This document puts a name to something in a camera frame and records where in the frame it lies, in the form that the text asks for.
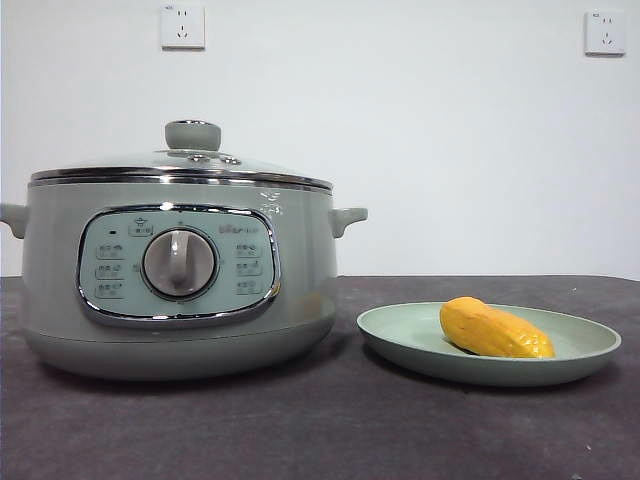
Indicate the pale green round plate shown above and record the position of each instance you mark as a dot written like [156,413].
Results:
[400,340]

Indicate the white wall socket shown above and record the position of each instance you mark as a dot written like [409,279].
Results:
[182,27]
[605,34]

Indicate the pale green electric steamer pot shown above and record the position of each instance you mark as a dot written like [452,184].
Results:
[300,280]

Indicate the yellow corn cob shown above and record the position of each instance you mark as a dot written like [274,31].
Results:
[490,330]

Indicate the glass lid with green knob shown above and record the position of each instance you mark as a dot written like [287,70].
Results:
[193,135]

